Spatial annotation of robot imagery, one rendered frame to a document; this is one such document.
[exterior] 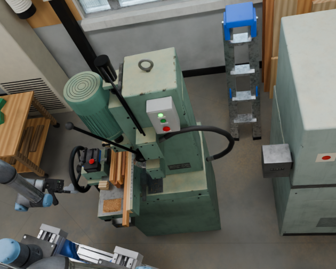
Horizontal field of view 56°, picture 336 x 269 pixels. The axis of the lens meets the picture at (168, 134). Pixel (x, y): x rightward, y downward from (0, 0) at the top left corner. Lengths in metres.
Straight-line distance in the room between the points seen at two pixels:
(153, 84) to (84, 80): 0.32
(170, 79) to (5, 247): 1.14
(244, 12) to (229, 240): 1.54
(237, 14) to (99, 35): 1.43
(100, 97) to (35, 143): 1.93
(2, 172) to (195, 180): 0.97
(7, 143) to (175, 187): 1.60
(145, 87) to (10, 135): 1.88
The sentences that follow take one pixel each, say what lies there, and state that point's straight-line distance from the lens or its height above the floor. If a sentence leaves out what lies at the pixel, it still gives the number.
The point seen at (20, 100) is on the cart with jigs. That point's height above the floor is 0.53.
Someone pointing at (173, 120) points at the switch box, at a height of 1.40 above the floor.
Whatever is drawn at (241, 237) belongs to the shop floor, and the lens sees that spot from 2.47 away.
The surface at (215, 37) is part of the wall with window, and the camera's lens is 2.94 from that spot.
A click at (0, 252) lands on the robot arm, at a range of 1.80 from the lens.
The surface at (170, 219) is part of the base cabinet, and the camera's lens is 2.19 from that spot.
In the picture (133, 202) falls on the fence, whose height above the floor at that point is 0.95.
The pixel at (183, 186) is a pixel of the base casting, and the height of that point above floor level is 0.80.
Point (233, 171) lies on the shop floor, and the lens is 2.64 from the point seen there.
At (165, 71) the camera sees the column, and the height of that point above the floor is 1.52.
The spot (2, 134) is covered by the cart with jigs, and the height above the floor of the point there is 0.53.
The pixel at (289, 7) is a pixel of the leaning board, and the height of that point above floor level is 0.88.
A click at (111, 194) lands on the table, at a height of 0.90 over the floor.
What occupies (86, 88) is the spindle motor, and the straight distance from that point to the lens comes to 1.35.
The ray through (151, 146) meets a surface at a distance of 1.36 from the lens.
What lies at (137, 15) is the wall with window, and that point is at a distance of 2.74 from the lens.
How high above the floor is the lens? 2.40
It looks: 55 degrees down
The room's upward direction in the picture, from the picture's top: 24 degrees counter-clockwise
